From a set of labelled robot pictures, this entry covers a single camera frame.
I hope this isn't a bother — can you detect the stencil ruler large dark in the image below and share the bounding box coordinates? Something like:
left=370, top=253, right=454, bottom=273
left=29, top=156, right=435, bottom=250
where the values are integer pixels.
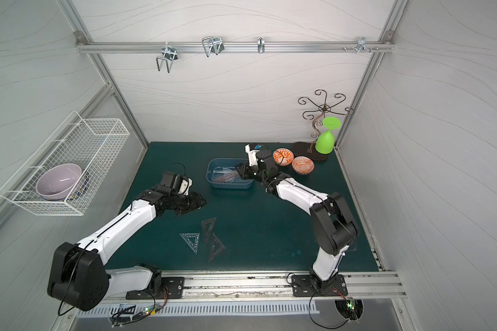
left=213, top=169, right=241, bottom=183

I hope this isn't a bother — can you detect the dark triangle ruler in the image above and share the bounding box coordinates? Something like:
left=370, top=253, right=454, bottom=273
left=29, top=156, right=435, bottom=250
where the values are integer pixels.
left=201, top=217, right=217, bottom=243
left=208, top=233, right=226, bottom=263

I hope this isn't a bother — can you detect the blue plastic storage box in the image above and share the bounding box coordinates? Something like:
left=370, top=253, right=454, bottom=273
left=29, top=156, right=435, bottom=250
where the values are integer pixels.
left=206, top=158, right=254, bottom=190

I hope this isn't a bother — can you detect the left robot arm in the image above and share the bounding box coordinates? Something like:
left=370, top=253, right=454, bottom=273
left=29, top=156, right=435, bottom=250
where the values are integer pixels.
left=47, top=190, right=207, bottom=311

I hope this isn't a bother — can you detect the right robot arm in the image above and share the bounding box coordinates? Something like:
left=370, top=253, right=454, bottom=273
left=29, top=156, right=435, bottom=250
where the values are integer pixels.
left=236, top=163, right=359, bottom=284

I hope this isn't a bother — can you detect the orange patterned bowl left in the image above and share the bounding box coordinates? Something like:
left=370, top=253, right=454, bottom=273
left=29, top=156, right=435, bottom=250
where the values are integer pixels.
left=273, top=148, right=295, bottom=166

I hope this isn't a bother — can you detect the green table mat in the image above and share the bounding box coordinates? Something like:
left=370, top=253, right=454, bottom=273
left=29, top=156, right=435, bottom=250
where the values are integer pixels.
left=94, top=141, right=380, bottom=273

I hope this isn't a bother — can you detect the clear triangle ruler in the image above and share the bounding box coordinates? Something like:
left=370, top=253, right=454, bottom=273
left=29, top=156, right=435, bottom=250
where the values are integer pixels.
left=179, top=233, right=200, bottom=255

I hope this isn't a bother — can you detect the brown metal cup stand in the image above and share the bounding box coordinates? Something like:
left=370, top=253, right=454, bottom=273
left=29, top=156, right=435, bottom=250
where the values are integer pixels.
left=291, top=89, right=351, bottom=162

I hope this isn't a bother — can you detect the green plastic goblet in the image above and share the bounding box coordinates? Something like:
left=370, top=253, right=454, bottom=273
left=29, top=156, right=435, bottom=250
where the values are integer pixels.
left=315, top=117, right=342, bottom=154

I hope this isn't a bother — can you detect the lilac bowl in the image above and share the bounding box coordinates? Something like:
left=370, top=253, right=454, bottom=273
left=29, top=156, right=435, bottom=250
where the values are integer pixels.
left=35, top=164, right=83, bottom=201

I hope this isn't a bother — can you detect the metal hook small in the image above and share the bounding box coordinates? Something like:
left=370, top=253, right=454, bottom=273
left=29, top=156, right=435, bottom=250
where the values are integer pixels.
left=257, top=37, right=265, bottom=54

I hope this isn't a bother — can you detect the metal hook middle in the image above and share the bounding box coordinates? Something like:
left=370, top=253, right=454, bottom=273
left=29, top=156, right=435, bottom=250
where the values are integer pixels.
left=202, top=37, right=224, bottom=57

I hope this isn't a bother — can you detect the metal hook left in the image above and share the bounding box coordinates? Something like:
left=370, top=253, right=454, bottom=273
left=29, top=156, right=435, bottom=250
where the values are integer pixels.
left=156, top=44, right=178, bottom=73

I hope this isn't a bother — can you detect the metal hook right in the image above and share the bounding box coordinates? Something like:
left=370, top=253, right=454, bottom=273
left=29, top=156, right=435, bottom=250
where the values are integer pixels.
left=342, top=37, right=379, bottom=54

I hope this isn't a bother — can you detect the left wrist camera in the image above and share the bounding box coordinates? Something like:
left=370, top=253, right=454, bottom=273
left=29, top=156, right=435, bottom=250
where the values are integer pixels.
left=160, top=172, right=193, bottom=195

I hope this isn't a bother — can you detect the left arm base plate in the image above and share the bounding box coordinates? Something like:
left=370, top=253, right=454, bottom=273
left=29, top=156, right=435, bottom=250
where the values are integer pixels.
left=125, top=275, right=184, bottom=300

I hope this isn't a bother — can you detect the aluminium front rail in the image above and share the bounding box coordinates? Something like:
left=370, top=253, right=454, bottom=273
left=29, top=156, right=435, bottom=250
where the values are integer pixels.
left=162, top=271, right=407, bottom=302

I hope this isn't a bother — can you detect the aluminium rail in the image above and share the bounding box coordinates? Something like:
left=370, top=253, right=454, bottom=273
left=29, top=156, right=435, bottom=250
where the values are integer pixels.
left=162, top=271, right=407, bottom=302
left=77, top=40, right=396, bottom=55

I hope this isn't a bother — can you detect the white wire basket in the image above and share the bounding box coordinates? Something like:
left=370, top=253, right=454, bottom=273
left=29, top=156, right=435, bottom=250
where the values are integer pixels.
left=0, top=111, right=130, bottom=216

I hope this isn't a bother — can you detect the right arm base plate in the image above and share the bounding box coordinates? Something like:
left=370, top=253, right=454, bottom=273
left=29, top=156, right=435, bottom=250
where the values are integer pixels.
left=286, top=273, right=349, bottom=298

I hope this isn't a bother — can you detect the white cable duct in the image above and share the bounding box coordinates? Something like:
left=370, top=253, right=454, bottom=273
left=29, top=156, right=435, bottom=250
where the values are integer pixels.
left=77, top=300, right=320, bottom=318

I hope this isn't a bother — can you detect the aluminium top rail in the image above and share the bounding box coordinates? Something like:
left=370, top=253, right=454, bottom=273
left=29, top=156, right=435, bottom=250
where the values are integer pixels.
left=77, top=40, right=396, bottom=55

